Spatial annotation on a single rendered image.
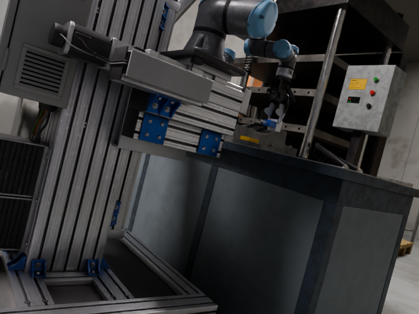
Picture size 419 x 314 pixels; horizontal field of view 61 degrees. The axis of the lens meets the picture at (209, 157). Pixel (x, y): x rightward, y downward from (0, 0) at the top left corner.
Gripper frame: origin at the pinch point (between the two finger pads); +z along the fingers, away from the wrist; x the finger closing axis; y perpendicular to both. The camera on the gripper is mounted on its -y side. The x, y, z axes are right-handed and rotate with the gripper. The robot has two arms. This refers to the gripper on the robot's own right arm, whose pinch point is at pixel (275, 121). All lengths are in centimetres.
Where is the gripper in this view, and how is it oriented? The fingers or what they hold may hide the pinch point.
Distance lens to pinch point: 173.3
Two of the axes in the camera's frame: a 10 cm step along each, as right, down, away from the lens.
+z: -2.5, 9.7, 0.3
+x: 6.2, 1.8, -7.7
